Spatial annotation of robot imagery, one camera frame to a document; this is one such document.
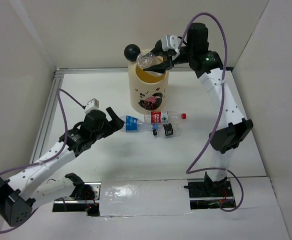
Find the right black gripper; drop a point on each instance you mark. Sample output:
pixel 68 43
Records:
pixel 161 68

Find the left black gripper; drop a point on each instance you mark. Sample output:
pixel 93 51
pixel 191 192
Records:
pixel 114 125

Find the clear unlabelled plastic bottle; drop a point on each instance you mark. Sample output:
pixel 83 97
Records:
pixel 147 59

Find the blue label crushed bottle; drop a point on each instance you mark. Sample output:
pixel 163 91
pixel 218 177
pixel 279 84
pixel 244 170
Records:
pixel 134 125

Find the red label clear bottle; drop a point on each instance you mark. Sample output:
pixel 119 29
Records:
pixel 164 117

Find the black label black cap bottle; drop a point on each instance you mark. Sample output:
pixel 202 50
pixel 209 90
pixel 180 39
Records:
pixel 167 130

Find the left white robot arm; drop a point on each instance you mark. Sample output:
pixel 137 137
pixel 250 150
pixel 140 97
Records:
pixel 33 187

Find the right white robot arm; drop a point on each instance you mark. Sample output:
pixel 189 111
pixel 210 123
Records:
pixel 231 126

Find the cream bin with black ears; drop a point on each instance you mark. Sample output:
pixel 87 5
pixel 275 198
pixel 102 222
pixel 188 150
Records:
pixel 147 89

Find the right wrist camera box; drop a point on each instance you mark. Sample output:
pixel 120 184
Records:
pixel 170 42

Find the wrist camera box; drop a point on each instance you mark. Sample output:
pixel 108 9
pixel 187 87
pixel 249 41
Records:
pixel 92 104
pixel 170 42

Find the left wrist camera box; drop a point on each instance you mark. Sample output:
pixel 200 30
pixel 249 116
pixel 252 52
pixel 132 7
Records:
pixel 92 104

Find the aluminium frame rail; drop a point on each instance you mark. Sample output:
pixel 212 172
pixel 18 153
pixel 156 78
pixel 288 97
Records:
pixel 45 127

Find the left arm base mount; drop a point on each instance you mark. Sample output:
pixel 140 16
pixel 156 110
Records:
pixel 85 197

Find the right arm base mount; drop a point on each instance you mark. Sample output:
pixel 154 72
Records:
pixel 208 194

